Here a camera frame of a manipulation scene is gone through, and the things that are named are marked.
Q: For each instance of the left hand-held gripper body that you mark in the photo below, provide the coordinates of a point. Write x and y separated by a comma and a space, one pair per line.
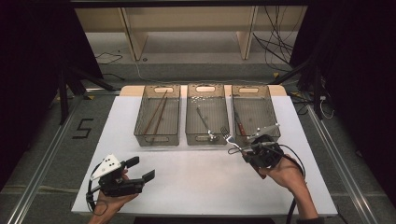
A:
107, 166

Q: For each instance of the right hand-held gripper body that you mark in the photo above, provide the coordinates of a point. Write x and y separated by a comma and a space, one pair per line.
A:
264, 154

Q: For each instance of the translucent grey plastic bin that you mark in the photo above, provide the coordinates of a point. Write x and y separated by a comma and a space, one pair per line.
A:
207, 118
158, 118
255, 119

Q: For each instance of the brown wooden chopstick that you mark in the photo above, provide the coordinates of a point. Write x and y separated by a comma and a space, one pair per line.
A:
155, 112
159, 120

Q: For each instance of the silver metal spoon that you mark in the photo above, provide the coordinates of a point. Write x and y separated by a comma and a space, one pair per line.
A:
204, 119

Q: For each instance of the person's right hand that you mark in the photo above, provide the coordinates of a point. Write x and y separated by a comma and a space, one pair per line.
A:
288, 172

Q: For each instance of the person's left hand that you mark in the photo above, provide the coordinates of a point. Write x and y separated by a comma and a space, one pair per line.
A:
109, 203

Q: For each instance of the white table sheet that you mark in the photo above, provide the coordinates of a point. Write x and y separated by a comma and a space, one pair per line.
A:
193, 180

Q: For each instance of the black metal stand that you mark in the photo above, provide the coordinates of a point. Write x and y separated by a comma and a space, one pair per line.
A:
317, 93
63, 102

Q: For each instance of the black curtain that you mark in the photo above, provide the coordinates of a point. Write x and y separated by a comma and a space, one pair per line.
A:
367, 77
25, 77

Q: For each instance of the light wooden shelf unit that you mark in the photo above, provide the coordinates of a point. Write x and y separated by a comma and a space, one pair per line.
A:
134, 31

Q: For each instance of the aluminium floor rail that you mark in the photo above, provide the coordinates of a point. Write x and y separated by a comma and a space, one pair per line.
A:
35, 183
344, 171

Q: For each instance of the short aluminium rail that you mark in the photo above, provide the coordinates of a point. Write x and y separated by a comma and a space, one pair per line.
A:
102, 91

